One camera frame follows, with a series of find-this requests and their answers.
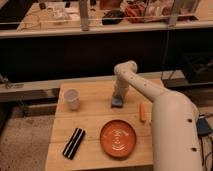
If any orange tool on bench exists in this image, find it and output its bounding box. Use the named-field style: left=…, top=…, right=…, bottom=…
left=125, top=4, right=145, bottom=23

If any orange carrot toy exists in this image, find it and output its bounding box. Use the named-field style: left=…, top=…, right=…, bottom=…
left=139, top=103, right=148, bottom=123

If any black power adapter box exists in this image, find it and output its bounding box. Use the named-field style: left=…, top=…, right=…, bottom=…
left=196, top=118, right=213, bottom=136

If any black white striped block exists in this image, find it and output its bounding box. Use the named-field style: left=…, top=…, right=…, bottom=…
left=62, top=128, right=85, bottom=160

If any black bag on bench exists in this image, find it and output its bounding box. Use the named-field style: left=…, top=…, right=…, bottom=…
left=102, top=10, right=124, bottom=25

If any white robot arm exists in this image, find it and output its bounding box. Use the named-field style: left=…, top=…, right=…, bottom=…
left=113, top=61, right=203, bottom=171

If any orange round plate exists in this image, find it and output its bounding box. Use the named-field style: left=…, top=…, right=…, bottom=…
left=100, top=120, right=137, bottom=159

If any metal frame post right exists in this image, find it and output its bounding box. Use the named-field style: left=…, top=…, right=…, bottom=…
left=168, top=0, right=182, bottom=27

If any black cable on floor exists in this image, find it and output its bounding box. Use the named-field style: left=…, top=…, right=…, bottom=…
left=198, top=113, right=213, bottom=171

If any translucent plastic cup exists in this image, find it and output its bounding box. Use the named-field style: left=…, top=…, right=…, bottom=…
left=63, top=89, right=80, bottom=110

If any metal frame post left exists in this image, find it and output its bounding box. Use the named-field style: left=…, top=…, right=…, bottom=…
left=79, top=0, right=89, bottom=31

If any metal frame post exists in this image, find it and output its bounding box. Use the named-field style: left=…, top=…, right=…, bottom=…
left=79, top=0, right=89, bottom=31
left=168, top=0, right=182, bottom=27

